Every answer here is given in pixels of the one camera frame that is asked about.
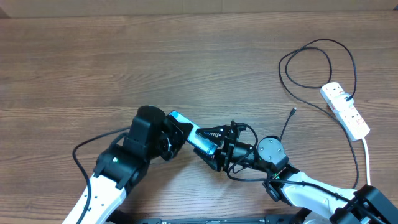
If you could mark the Samsung Galaxy smartphone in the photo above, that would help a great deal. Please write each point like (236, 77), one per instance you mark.
(202, 144)

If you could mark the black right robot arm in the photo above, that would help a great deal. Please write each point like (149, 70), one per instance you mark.
(284, 182)

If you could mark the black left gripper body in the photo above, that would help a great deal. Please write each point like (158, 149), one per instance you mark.
(174, 140)

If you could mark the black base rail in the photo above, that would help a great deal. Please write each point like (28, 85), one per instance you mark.
(268, 219)

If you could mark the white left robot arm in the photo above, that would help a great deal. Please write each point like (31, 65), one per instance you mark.
(126, 161)

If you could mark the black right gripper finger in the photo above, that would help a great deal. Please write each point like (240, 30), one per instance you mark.
(213, 163)
(215, 134)

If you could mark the white power strip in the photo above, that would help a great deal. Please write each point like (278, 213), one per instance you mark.
(350, 119)

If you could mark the white charger plug adapter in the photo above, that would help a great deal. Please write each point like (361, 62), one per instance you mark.
(341, 102)

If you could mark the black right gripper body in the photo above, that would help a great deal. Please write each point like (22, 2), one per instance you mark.
(227, 150)

